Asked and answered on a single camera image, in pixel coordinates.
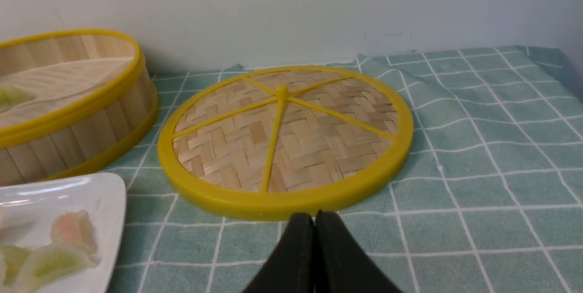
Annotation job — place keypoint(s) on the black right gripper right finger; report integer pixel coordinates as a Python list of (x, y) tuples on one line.
[(340, 264)]

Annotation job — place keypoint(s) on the green checkered tablecloth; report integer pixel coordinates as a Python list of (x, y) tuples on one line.
[(490, 199)]

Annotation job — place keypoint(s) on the pink dumpling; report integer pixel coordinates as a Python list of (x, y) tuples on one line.
[(74, 228)]

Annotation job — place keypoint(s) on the green dumpling plate middle right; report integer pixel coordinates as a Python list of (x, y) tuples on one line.
[(12, 260)]

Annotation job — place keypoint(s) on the yellow rimmed woven steamer lid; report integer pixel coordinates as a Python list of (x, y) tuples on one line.
[(266, 144)]

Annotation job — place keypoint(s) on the white square plate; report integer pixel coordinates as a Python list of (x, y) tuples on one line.
[(28, 211)]

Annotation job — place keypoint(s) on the yellow rimmed bamboo steamer basket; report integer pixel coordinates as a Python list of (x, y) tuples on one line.
[(89, 134)]

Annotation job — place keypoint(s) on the white steamer liner sheet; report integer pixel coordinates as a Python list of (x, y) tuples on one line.
[(54, 87)]

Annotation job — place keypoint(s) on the green dumpling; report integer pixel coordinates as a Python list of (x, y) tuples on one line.
[(12, 96)]

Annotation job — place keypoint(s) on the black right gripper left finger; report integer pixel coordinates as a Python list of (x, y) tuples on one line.
[(288, 268)]

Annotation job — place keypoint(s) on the small green dumpling plate right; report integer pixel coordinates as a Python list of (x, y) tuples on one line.
[(49, 263)]

